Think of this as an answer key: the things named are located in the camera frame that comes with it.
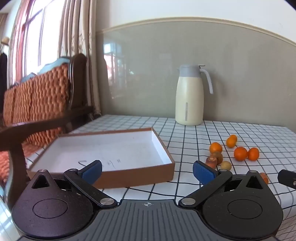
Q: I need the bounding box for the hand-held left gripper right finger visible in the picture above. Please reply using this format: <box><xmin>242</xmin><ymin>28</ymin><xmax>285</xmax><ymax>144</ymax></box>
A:
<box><xmin>178</xmin><ymin>160</ymin><xmax>266</xmax><ymax>209</ymax></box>

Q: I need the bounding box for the cream thermos jug grey lid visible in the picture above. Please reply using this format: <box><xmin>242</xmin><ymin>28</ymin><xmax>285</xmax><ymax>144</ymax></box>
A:
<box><xmin>175</xmin><ymin>64</ymin><xmax>213</xmax><ymax>126</ymax></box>

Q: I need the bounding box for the dark wooden armchair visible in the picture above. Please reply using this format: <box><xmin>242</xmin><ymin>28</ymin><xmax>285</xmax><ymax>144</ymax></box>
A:
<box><xmin>0</xmin><ymin>53</ymin><xmax>95</xmax><ymax>211</ymax></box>

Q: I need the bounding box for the orange quilted chair cushion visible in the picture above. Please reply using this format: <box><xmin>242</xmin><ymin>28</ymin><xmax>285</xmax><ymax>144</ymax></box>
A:
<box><xmin>0</xmin><ymin>62</ymin><xmax>70</xmax><ymax>183</ymax></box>

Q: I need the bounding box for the light blue cloth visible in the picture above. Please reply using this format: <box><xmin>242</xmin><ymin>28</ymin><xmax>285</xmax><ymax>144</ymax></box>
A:
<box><xmin>20</xmin><ymin>57</ymin><xmax>71</xmax><ymax>84</ymax></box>

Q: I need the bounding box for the red framed window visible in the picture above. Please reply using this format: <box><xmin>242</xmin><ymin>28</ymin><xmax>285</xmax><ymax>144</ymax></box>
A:
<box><xmin>7</xmin><ymin>0</ymin><xmax>67</xmax><ymax>88</ymax></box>

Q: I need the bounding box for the brown orange carrot chunk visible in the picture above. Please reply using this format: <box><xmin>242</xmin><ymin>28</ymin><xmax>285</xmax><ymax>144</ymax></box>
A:
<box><xmin>206</xmin><ymin>156</ymin><xmax>218</xmax><ymax>169</ymax></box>

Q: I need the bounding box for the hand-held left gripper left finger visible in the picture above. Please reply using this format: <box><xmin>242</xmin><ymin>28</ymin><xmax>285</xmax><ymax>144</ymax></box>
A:
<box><xmin>30</xmin><ymin>159</ymin><xmax>118</xmax><ymax>211</ymax></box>

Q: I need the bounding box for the beige patterned curtain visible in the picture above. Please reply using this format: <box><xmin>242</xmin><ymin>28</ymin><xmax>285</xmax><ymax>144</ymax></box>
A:
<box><xmin>59</xmin><ymin>0</ymin><xmax>102</xmax><ymax>116</ymax></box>

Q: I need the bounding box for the small orange mandarin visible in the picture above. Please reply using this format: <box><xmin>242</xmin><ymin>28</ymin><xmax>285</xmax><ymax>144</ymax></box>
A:
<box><xmin>209</xmin><ymin>142</ymin><xmax>223</xmax><ymax>154</ymax></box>
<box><xmin>226</xmin><ymin>135</ymin><xmax>238</xmax><ymax>148</ymax></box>
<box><xmin>234</xmin><ymin>147</ymin><xmax>248</xmax><ymax>161</ymax></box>
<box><xmin>248</xmin><ymin>148</ymin><xmax>260</xmax><ymax>161</ymax></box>

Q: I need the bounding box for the brown cardboard box tray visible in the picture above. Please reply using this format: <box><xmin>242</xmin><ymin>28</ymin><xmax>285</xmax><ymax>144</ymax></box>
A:
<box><xmin>26</xmin><ymin>127</ymin><xmax>175</xmax><ymax>189</ymax></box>

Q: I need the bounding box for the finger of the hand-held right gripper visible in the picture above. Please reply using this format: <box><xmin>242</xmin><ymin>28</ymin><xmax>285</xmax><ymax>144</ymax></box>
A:
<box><xmin>277</xmin><ymin>170</ymin><xmax>296</xmax><ymax>189</ymax></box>

